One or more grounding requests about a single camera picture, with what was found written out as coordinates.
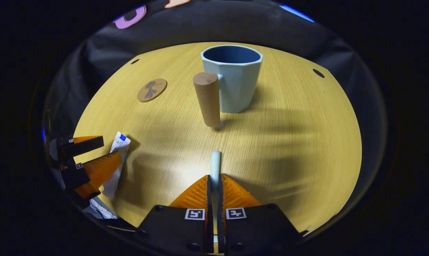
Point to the light blue cup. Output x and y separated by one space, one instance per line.
239 85

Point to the white toothpaste tube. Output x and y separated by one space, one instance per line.
120 142

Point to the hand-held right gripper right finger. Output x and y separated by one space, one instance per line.
253 227

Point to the white patterned cloth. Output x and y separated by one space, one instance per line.
102 209

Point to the pale green toothbrush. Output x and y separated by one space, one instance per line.
215 163

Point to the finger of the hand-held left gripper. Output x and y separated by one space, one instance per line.
97 170
83 145

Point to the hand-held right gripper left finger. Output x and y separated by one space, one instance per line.
175 227

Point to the black backdrop cloth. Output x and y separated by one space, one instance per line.
200 25

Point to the round brown coaster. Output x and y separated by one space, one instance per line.
152 90

